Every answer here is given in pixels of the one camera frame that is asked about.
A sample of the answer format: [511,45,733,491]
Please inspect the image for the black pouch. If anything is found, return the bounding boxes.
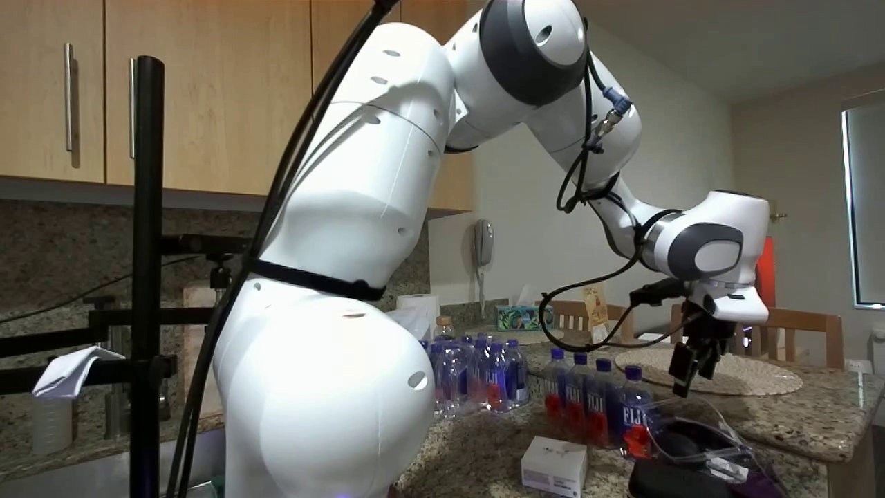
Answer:
[629,455,741,498]

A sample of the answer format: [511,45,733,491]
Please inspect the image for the white crumpled plastic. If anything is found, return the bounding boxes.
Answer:
[390,294,444,347]

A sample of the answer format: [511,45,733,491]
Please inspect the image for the black metal stand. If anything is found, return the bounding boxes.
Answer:
[0,52,228,498]

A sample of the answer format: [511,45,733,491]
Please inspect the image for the small white box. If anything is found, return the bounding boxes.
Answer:
[521,434,592,498]

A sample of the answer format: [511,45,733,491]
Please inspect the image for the white folded paper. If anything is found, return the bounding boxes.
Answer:
[30,344,128,401]

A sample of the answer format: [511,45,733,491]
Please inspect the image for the metal cabinet handle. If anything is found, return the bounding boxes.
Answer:
[62,38,83,159]

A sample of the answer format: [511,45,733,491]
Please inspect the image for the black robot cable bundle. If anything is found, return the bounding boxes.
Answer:
[164,0,688,498]

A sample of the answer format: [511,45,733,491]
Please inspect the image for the wooden chair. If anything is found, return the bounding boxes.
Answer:
[762,308,846,372]
[543,298,641,341]

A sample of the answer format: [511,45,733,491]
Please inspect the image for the green white box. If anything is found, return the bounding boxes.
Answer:
[496,301,547,336]

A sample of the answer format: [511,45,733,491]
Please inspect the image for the Fiji water bottle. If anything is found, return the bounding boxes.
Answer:
[590,356,621,448]
[618,365,662,460]
[545,347,574,424]
[565,352,596,437]

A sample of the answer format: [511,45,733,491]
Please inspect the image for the wrapped Fiji bottle pack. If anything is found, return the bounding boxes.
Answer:
[423,332,533,415]

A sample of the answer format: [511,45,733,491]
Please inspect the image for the red poster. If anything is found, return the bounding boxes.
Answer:
[756,236,780,312]

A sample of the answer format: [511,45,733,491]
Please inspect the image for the wooden wall cabinets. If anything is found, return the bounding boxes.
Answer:
[0,0,480,217]

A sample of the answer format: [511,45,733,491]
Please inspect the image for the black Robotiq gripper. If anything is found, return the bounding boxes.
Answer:
[666,301,741,401]

